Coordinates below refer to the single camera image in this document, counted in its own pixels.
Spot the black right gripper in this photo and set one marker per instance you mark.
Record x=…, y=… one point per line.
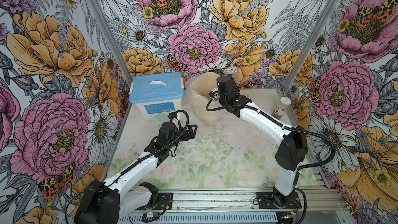
x=237, y=88

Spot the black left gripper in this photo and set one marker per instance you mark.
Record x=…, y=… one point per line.
x=191, y=134

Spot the clear jar with dried flowers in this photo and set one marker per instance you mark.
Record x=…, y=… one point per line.
x=217, y=133

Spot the tall jar with white lid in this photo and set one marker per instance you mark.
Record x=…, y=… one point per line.
x=280, y=109

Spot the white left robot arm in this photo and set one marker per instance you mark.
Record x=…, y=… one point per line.
x=104, y=202

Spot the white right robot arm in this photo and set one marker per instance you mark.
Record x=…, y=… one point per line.
x=291, y=141

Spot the bin with plastic liner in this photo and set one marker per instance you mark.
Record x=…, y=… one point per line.
x=197, y=91

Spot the blue lidded storage box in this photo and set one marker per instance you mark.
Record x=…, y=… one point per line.
x=157, y=93

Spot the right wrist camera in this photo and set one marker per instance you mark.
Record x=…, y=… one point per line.
x=214, y=94

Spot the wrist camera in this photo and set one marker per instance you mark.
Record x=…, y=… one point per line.
x=173, y=116
x=214, y=94

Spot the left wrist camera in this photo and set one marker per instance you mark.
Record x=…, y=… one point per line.
x=173, y=116

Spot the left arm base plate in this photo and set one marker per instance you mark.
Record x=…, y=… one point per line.
x=159, y=202

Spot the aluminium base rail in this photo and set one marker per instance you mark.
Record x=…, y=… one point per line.
x=233, y=206

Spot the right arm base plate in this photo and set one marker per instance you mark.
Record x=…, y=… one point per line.
x=270, y=200

